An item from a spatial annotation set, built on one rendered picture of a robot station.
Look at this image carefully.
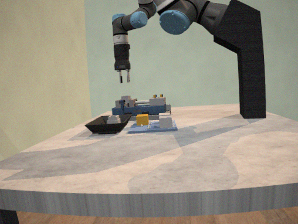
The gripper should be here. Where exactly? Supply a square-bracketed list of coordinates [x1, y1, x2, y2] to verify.
[113, 35, 131, 83]

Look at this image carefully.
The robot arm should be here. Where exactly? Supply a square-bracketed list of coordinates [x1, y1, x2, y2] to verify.
[112, 0, 228, 36]

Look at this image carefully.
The orange block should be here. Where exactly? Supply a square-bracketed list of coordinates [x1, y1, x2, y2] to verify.
[136, 114, 149, 125]

